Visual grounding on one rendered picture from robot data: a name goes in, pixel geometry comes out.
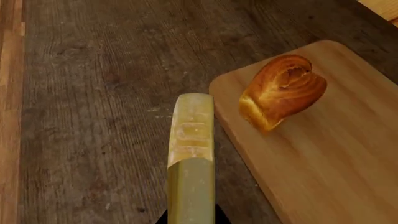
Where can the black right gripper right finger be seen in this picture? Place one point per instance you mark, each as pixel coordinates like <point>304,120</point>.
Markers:
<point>222,215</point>

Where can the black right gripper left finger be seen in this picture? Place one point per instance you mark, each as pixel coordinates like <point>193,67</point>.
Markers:
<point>163,218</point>

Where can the yellow cheese wedge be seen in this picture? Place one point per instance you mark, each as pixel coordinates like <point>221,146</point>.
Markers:
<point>191,149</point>

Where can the light wooden cutting board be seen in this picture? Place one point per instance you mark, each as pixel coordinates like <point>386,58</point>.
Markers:
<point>326,151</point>

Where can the golden swirled bread roll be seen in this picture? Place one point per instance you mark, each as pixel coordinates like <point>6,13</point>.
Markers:
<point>281,93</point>

